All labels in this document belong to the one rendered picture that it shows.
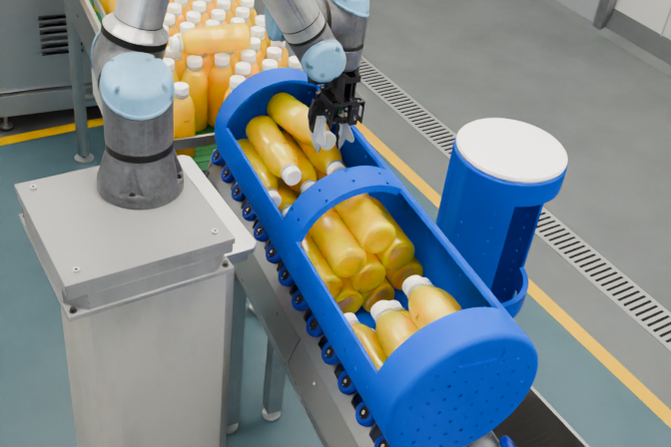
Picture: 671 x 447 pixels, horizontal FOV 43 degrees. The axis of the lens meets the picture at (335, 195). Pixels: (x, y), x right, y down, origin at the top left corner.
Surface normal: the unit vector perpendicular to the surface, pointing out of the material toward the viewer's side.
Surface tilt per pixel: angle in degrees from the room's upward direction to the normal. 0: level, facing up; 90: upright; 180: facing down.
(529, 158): 0
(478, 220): 90
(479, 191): 90
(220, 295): 90
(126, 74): 7
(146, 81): 7
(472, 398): 90
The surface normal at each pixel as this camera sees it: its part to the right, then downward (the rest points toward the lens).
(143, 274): 0.51, 0.55
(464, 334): -0.03, -0.77
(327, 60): 0.32, 0.59
